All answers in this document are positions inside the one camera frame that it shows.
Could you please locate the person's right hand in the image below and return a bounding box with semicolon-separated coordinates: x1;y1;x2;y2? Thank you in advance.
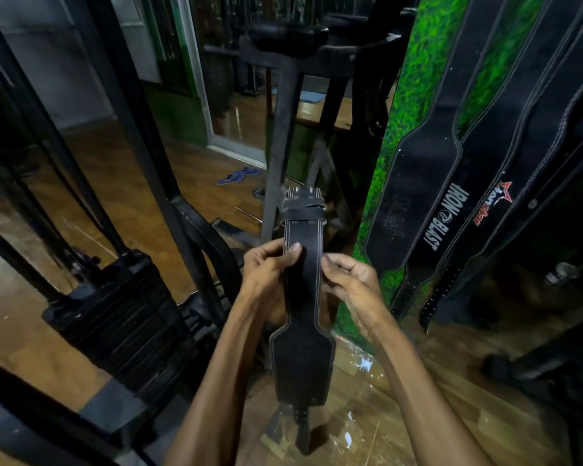
321;252;395;338

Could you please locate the person's left hand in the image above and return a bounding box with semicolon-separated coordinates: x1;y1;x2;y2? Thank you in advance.
237;239;303;327

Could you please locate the black leather belt with buckle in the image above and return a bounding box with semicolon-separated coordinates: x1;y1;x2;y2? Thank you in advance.
268;186;337;457

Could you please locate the person's right forearm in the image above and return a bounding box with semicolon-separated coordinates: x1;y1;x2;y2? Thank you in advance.
367;311;494;466

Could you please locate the person's left forearm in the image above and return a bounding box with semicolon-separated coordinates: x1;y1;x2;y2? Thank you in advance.
164;293;280;466

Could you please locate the plain black hanging belt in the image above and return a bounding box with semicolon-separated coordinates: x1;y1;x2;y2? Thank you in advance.
364;0;509;277

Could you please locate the black steel gym machine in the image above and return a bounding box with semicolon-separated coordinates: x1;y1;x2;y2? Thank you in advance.
238;0;418;244

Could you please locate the white framed mirror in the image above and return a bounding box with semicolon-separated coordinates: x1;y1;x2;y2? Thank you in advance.
177;0;269;168

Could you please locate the black belt with white print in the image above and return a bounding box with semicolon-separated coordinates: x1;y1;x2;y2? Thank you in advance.
391;0;583;321

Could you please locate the black weight stack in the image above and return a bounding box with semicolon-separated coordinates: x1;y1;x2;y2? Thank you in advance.
41;249;201;409

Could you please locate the black belt with red star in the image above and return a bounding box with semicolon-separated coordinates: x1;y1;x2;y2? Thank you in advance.
418;0;583;331

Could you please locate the green textured pillar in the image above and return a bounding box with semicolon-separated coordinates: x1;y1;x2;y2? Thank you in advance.
334;0;547;352

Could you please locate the black padded machine seat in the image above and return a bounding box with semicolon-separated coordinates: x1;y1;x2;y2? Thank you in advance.
249;19;330;59

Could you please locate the white bottle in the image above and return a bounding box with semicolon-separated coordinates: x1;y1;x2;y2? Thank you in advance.
544;260;583;287

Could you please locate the black bench base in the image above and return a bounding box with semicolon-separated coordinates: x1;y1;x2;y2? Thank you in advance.
481;309;583;466

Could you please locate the black belt with grey stitching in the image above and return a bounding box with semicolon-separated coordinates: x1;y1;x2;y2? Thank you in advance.
466;53;583;267

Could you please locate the black cable machine frame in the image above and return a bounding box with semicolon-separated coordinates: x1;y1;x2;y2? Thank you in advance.
0;0;246;466

